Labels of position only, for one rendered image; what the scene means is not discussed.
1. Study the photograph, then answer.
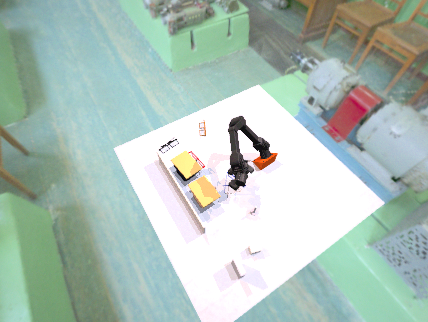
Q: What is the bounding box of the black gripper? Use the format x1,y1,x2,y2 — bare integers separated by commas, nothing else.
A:
228,164,254,191

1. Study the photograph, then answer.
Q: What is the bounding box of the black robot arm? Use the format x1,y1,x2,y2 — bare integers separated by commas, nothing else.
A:
228,115,273,187

